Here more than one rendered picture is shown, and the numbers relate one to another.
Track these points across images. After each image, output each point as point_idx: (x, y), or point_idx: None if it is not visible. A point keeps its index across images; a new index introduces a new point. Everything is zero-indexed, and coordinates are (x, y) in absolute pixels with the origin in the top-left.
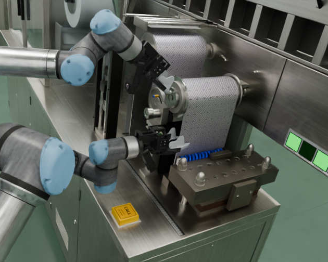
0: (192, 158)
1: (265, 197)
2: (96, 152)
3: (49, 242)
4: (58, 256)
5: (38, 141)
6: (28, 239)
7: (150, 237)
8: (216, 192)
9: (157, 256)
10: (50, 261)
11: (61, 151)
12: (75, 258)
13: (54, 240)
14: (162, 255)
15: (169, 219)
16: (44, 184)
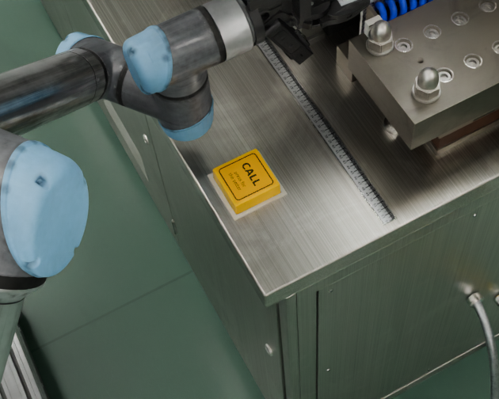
0: (411, 3)
1: None
2: (142, 71)
3: (104, 146)
4: (131, 176)
5: None
6: (55, 143)
7: (312, 236)
8: (475, 104)
9: (333, 273)
10: (116, 192)
11: (43, 194)
12: (167, 204)
13: (116, 138)
14: (346, 269)
15: (357, 177)
16: (28, 269)
